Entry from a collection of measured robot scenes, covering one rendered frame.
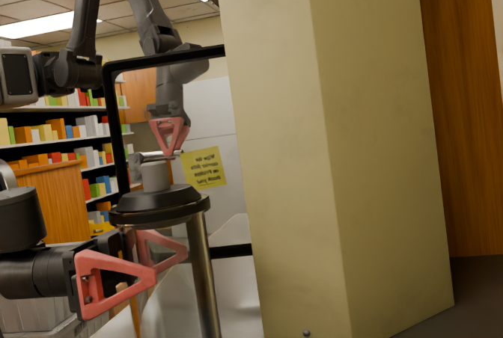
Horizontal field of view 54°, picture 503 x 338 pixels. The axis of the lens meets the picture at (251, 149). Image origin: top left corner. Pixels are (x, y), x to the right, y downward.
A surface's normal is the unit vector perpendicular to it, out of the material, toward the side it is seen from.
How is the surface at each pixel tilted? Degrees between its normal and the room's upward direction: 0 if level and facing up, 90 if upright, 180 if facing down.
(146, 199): 54
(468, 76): 90
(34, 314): 96
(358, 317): 90
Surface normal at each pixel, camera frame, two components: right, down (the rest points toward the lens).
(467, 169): -0.21, 0.08
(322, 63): 0.53, -0.03
